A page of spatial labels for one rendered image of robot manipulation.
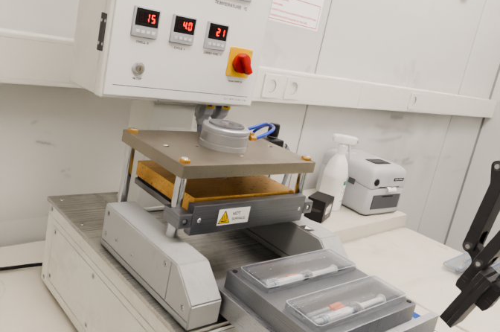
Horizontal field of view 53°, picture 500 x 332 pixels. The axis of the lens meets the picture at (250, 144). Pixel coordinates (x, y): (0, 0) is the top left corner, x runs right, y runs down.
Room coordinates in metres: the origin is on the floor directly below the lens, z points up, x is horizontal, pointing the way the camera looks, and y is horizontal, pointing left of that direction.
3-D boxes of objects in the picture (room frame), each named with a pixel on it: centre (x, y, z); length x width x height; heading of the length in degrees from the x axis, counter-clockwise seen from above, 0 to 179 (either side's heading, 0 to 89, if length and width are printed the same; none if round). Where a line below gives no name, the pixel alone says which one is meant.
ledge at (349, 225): (1.49, -0.20, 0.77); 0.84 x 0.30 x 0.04; 137
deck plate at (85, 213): (0.82, 0.07, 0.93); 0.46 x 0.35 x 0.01; 43
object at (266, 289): (0.64, -0.11, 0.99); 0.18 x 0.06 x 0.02; 133
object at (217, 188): (0.80, 0.04, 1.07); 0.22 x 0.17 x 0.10; 133
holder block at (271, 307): (0.61, -0.13, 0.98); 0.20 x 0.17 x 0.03; 133
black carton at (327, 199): (1.46, -0.25, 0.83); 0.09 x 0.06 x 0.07; 156
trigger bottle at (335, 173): (1.59, -0.30, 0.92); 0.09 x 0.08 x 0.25; 95
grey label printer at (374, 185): (1.71, -0.41, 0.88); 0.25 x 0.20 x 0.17; 41
